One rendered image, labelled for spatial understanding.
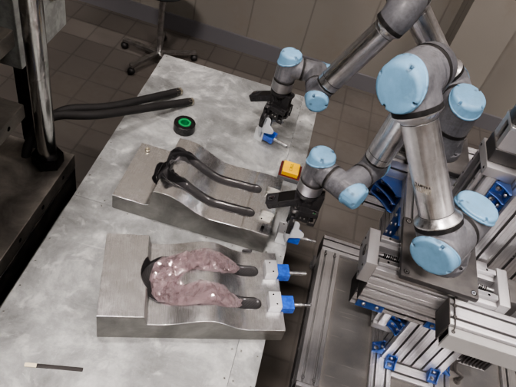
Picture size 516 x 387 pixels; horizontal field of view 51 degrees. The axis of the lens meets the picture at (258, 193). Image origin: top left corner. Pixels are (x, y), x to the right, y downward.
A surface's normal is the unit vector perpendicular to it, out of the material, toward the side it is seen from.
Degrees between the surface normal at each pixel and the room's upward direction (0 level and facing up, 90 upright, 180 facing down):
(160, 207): 90
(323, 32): 90
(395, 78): 84
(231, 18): 90
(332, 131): 0
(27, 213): 0
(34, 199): 0
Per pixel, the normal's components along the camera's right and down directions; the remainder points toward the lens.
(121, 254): 0.21, -0.66
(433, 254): -0.63, 0.55
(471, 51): -0.23, 0.68
